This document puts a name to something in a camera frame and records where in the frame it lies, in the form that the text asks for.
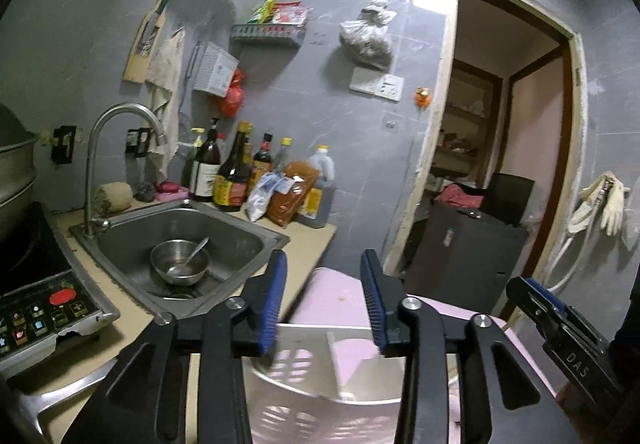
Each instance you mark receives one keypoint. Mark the large oil jug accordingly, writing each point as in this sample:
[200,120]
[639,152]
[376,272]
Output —
[316,207]

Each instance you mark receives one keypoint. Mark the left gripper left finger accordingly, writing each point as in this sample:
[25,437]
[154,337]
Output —
[143,398]

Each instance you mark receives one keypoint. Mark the induction cooker control panel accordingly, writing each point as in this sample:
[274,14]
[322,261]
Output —
[49,302]

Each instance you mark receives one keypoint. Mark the door frame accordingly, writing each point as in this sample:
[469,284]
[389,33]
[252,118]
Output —
[573,136]

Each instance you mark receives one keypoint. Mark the stainless steel sink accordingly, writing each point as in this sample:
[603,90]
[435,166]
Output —
[237,249]

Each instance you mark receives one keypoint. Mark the black monitor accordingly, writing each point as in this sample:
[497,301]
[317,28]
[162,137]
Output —
[506,197]

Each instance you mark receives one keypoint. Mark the steel pot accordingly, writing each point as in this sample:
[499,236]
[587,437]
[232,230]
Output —
[17,169]

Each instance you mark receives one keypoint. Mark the beige sponge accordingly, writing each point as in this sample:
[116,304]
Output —
[110,198]

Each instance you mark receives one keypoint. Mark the brown sauce bottle yellow label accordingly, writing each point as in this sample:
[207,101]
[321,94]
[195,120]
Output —
[232,177]

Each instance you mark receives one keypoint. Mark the clear bottle yellow cap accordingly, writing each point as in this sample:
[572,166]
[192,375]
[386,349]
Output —
[281,159]

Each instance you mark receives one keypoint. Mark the soy sauce bottle red cap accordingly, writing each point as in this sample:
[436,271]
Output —
[262,161]

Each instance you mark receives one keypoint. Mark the spoon in steel bowl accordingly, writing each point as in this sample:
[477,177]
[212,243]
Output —
[183,267]

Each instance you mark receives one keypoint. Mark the white seasoning packet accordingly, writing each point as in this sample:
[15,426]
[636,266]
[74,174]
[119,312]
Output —
[260,197]

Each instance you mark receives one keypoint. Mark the white hanging basket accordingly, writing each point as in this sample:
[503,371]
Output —
[215,72]

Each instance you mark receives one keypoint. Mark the dark wine bottle white label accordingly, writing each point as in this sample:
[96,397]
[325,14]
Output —
[206,163]

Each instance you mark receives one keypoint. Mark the pink floral table cloth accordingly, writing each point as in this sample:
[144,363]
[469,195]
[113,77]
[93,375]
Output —
[333,298]

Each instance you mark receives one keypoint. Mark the black wall socket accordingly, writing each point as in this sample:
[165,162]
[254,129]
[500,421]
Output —
[63,145]

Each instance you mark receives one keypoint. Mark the snack packets on shelf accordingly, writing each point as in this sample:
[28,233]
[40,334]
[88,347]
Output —
[281,13]

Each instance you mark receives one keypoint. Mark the steel bowl in sink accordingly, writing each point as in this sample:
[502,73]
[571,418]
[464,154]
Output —
[167,254]

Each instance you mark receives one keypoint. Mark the grey wall shelf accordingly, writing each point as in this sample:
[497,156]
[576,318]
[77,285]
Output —
[269,34]

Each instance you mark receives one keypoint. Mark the wooden cutting board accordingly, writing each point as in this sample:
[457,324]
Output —
[142,49]

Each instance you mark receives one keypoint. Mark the pink soap dish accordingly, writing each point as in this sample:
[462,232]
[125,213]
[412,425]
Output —
[170,191]

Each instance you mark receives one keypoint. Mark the red plastic bag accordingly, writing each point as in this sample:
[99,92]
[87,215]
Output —
[230,104]

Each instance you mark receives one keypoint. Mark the orange spice bag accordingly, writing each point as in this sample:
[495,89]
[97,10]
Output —
[298,179]

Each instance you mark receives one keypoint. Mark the hanging plastic bag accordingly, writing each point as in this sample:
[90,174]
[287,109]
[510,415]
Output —
[366,39]

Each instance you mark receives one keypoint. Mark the white wall socket panel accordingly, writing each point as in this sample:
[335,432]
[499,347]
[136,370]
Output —
[376,84]

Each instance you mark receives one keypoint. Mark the hanging rubber gloves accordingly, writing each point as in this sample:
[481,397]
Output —
[605,198]

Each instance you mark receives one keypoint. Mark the white plastic utensil holder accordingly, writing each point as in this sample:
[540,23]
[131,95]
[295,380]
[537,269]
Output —
[323,384]

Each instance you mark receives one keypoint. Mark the orange wall hook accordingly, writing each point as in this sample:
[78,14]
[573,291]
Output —
[422,98]

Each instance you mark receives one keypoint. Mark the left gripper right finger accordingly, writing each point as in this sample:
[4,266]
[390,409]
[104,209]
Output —
[502,399]

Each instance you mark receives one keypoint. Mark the hanging dish towel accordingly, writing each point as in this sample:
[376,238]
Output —
[164,80]

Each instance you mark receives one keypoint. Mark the red cloth on cabinet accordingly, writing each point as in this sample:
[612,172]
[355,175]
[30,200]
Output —
[454,196]

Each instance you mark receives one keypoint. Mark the black cabinet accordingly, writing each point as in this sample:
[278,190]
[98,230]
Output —
[464,258]

